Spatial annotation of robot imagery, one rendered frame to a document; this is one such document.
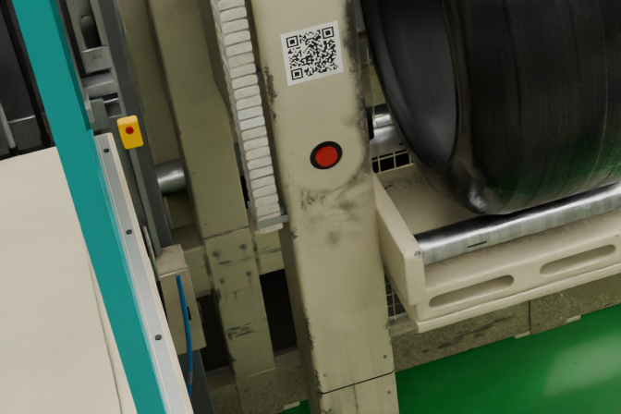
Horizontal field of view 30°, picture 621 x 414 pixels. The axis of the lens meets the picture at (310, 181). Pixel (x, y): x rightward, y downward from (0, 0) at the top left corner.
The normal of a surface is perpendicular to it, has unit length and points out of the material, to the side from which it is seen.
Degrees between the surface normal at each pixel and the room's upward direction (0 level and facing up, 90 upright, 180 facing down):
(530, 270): 90
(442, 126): 22
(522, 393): 0
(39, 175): 0
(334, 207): 90
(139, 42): 90
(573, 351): 0
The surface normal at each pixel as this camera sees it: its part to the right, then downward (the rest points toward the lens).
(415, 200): -0.12, -0.80
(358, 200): 0.29, 0.54
